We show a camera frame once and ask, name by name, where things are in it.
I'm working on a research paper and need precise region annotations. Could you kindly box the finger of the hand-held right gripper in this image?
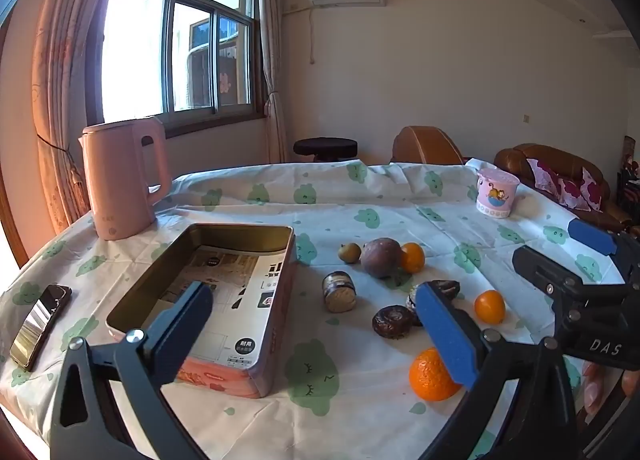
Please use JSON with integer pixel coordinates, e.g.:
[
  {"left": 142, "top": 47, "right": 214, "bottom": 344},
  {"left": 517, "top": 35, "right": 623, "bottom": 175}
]
[
  {"left": 568, "top": 218, "right": 640, "bottom": 291},
  {"left": 512, "top": 245, "right": 629, "bottom": 337}
]

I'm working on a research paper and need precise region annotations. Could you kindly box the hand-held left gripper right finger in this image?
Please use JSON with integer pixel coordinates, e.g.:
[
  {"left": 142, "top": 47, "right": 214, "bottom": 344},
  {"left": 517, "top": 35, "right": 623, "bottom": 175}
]
[{"left": 416, "top": 281, "right": 585, "bottom": 460}]

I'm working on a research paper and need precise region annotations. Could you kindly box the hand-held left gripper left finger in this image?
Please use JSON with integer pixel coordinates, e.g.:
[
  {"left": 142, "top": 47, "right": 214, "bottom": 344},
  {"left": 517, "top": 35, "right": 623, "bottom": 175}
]
[{"left": 49, "top": 281, "right": 215, "bottom": 460}]

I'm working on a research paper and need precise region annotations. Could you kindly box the large rough-skinned orange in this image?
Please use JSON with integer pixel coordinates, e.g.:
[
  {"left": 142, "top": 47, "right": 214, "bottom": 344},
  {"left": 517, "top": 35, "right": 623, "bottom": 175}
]
[{"left": 409, "top": 347, "right": 463, "bottom": 402}]

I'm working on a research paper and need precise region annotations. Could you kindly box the layered chocolate cream cake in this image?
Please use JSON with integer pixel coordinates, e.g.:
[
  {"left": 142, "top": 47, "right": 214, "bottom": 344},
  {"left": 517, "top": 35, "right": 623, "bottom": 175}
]
[{"left": 406, "top": 279, "right": 461, "bottom": 327}]

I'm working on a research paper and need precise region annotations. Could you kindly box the small smooth orange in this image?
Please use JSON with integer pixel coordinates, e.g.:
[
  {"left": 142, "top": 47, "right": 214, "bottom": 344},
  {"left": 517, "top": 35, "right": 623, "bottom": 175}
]
[
  {"left": 400, "top": 242, "right": 426, "bottom": 275},
  {"left": 474, "top": 290, "right": 506, "bottom": 325}
]

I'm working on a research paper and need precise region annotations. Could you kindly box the dark chocolate round pastry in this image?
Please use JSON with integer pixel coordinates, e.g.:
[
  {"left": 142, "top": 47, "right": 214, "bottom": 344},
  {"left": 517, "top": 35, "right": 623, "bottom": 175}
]
[{"left": 372, "top": 305, "right": 415, "bottom": 339}]

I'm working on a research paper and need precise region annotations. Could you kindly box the rectangular pink tin box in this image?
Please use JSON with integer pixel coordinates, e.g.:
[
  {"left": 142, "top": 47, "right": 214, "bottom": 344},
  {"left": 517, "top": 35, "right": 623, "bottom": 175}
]
[{"left": 105, "top": 223, "right": 297, "bottom": 399}]

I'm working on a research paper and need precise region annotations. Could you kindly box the purple passion fruit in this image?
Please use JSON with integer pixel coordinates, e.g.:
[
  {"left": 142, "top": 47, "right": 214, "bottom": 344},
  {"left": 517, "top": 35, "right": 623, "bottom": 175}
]
[{"left": 360, "top": 237, "right": 405, "bottom": 279}]

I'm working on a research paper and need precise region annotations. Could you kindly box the small round cake roll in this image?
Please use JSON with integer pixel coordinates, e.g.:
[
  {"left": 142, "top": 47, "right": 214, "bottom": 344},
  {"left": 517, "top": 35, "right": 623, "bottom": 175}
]
[{"left": 321, "top": 271, "right": 358, "bottom": 313}]

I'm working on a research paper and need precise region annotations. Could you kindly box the person's right hand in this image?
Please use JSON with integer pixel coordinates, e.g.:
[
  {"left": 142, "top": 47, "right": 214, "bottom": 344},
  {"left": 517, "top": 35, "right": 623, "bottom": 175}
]
[{"left": 582, "top": 361, "right": 640, "bottom": 415}]

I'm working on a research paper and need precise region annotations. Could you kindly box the pink floral cushion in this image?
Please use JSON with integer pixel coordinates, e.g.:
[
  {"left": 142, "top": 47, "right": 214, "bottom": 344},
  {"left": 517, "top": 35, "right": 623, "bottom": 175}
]
[
  {"left": 557, "top": 167, "right": 605, "bottom": 212},
  {"left": 526, "top": 158, "right": 563, "bottom": 192}
]

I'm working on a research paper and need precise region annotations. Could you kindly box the printed paper lining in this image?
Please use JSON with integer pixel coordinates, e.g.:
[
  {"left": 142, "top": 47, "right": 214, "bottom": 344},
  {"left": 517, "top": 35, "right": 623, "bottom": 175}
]
[{"left": 159, "top": 245, "right": 289, "bottom": 371}]

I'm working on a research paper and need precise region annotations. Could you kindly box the brown leather sofa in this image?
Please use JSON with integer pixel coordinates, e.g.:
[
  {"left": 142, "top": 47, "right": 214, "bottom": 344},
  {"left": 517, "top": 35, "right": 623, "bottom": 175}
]
[{"left": 494, "top": 143, "right": 640, "bottom": 236}]

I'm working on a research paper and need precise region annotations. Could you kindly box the pink cartoon cup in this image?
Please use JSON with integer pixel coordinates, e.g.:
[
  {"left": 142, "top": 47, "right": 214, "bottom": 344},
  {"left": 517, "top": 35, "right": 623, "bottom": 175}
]
[{"left": 475, "top": 167, "right": 521, "bottom": 220}]

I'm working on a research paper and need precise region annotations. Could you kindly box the white cloud-print tablecloth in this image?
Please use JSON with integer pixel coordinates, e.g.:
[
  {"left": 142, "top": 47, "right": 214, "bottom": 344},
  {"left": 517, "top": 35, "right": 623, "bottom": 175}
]
[{"left": 0, "top": 157, "right": 640, "bottom": 460}]

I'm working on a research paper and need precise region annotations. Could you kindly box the black smartphone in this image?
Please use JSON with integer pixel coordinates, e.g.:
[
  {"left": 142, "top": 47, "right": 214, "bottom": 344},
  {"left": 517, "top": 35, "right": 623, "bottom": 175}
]
[{"left": 9, "top": 284, "right": 73, "bottom": 372}]

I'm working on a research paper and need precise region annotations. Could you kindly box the pink electric kettle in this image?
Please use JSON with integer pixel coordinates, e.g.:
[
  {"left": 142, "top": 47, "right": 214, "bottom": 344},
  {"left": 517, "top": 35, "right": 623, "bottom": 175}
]
[{"left": 78, "top": 116, "right": 172, "bottom": 241}]

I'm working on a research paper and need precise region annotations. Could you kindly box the curtain tieback tassel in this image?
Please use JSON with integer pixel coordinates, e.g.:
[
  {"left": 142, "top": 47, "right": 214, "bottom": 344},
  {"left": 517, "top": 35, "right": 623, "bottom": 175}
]
[{"left": 37, "top": 133, "right": 91, "bottom": 223}]

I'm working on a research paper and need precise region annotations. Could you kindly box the black round stool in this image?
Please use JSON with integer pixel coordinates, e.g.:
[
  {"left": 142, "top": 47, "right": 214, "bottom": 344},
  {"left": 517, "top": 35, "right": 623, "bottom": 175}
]
[{"left": 293, "top": 137, "right": 359, "bottom": 163}]

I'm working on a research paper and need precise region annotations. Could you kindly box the pink patterned curtain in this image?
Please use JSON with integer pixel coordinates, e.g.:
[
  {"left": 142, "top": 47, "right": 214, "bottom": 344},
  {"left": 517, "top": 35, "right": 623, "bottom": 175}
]
[{"left": 31, "top": 0, "right": 126, "bottom": 236}]

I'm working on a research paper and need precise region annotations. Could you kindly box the sliding glass window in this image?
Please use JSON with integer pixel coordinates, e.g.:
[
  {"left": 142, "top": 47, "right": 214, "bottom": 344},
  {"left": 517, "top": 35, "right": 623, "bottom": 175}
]
[{"left": 86, "top": 0, "right": 266, "bottom": 138}]

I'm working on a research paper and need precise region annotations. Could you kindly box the cream sheer curtain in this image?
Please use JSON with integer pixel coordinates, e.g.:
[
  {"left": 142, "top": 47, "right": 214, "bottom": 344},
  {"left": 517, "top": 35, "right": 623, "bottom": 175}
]
[{"left": 235, "top": 0, "right": 291, "bottom": 163}]

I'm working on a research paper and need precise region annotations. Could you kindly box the air conditioner pipe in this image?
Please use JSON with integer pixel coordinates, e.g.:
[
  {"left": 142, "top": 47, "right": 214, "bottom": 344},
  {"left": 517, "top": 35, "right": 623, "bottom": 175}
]
[{"left": 282, "top": 3, "right": 317, "bottom": 66}]

